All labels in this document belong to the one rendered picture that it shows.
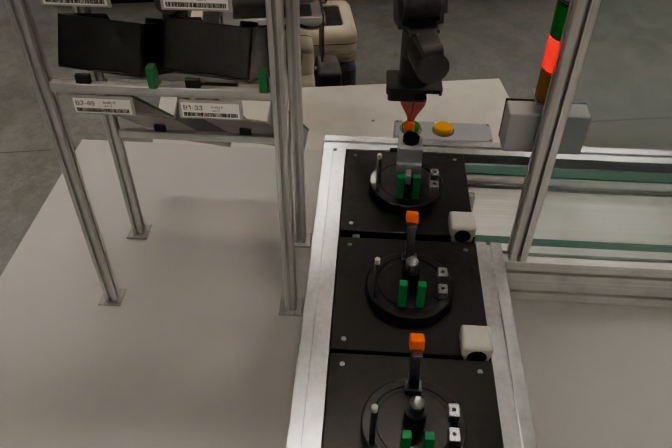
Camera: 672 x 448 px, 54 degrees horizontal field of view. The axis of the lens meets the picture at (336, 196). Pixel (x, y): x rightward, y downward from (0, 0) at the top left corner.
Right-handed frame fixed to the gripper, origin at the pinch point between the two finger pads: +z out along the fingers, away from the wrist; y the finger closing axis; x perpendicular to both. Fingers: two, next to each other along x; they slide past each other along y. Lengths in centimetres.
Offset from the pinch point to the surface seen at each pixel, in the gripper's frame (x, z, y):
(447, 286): -36.1, 6.4, 5.3
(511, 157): 3.0, 10.5, 21.7
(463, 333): -45.2, 6.3, 7.1
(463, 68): 205, 109, 43
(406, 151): -12.7, -2.2, -1.2
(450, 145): 5.8, 10.1, 9.3
